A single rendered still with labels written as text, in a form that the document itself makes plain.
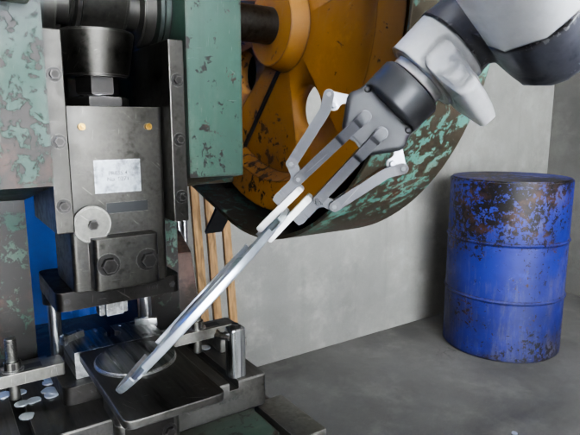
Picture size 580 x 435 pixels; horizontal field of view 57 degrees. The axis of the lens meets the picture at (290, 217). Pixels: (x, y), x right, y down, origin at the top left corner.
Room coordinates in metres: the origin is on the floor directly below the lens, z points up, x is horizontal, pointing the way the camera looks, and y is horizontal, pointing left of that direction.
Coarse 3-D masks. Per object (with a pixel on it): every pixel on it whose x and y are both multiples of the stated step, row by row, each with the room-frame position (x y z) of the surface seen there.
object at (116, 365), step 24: (96, 360) 0.77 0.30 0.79; (120, 360) 0.77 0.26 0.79; (168, 360) 0.77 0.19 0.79; (96, 384) 0.72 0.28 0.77; (144, 384) 0.70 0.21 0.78; (168, 384) 0.70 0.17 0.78; (192, 384) 0.70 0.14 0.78; (216, 384) 0.70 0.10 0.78; (120, 408) 0.64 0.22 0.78; (144, 408) 0.64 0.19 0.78; (168, 408) 0.64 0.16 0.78; (192, 408) 0.65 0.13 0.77; (120, 432) 0.72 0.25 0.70; (144, 432) 0.74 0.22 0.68; (168, 432) 0.75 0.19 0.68
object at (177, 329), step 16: (272, 224) 0.69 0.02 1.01; (256, 240) 0.71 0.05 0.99; (240, 256) 0.74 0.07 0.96; (224, 272) 0.59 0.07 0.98; (240, 272) 0.50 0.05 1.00; (208, 288) 0.61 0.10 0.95; (224, 288) 0.49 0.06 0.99; (192, 304) 0.64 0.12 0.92; (208, 304) 0.48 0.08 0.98; (176, 320) 0.73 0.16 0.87; (192, 320) 0.48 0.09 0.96; (176, 336) 0.48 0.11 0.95; (160, 352) 0.48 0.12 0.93; (144, 368) 0.48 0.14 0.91; (128, 384) 0.50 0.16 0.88
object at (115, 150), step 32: (96, 128) 0.81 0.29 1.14; (128, 128) 0.83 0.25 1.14; (160, 128) 0.86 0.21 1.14; (96, 160) 0.80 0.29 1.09; (128, 160) 0.83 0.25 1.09; (160, 160) 0.86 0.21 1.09; (96, 192) 0.80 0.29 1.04; (128, 192) 0.83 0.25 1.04; (160, 192) 0.86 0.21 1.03; (96, 224) 0.78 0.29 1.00; (128, 224) 0.83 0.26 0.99; (160, 224) 0.86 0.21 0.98; (64, 256) 0.83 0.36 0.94; (96, 256) 0.77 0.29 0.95; (128, 256) 0.80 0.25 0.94; (160, 256) 0.86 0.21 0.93; (96, 288) 0.77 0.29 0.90
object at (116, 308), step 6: (96, 306) 0.88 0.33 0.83; (102, 306) 0.87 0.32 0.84; (108, 306) 0.86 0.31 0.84; (114, 306) 0.87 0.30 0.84; (120, 306) 0.88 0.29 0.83; (126, 306) 0.89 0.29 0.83; (102, 312) 0.87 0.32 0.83; (108, 312) 0.86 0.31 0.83; (114, 312) 0.87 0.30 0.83; (120, 312) 0.88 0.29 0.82
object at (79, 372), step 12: (120, 324) 0.94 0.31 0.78; (132, 324) 0.94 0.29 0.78; (96, 336) 0.88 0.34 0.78; (120, 336) 0.88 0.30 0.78; (132, 336) 0.88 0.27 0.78; (144, 336) 0.88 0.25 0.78; (72, 348) 0.83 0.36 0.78; (84, 348) 0.83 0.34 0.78; (96, 348) 0.83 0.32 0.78; (72, 360) 0.82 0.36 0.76; (72, 372) 0.83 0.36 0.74; (84, 372) 0.82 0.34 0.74
